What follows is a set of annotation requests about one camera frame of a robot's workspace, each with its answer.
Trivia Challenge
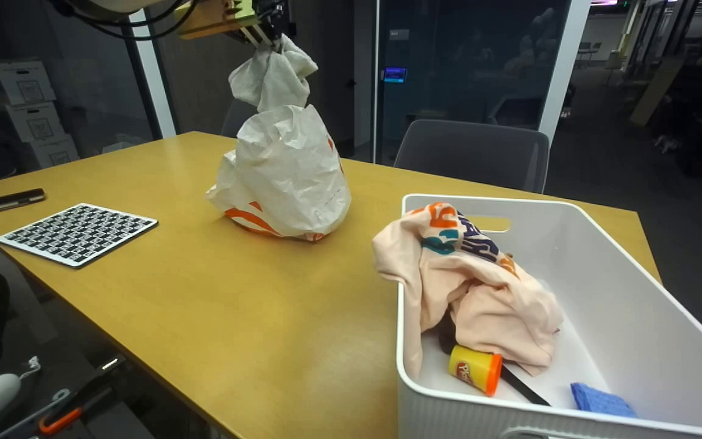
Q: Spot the white box with QR label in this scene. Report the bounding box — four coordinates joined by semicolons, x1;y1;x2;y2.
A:
0;59;58;108
20;133;81;170
4;100;65;147

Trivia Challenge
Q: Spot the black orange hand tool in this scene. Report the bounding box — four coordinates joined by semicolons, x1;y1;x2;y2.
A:
37;356;121;439

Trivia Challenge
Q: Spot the white plastic laundry basket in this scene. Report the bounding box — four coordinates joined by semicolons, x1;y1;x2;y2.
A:
394;191;702;439

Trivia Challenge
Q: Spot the blue lit sign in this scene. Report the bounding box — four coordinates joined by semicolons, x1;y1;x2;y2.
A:
381;67;410;87

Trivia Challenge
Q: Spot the white frame post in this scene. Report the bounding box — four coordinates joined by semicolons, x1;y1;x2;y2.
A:
128;33;180;141

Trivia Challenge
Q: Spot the black white checkerboard board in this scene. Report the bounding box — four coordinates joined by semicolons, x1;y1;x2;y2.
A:
0;201;160;270

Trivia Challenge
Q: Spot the blue toy block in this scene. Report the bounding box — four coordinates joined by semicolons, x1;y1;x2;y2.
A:
568;381;638;419

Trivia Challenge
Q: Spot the yellow play dough can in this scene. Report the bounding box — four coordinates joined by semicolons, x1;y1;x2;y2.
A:
446;342;505;398

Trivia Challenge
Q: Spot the narrow grey chair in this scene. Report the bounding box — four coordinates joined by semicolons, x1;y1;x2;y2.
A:
220;97;247;140

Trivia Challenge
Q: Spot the wide grey chair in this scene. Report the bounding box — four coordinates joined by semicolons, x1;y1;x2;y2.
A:
393;118;552;196

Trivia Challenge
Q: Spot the black marker pen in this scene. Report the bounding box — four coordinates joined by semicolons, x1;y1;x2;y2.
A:
499;363;552;408
0;186;50;217

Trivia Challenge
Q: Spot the peach printed shirt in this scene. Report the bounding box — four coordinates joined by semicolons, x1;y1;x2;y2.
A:
370;201;566;378

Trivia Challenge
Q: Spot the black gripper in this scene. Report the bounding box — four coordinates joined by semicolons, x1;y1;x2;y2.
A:
249;0;297;53

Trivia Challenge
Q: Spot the white plastic bag orange print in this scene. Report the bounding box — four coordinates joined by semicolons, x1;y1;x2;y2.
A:
204;33;353;245

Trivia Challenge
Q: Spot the white slanted pillar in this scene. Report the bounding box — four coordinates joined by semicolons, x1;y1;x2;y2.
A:
536;0;594;150

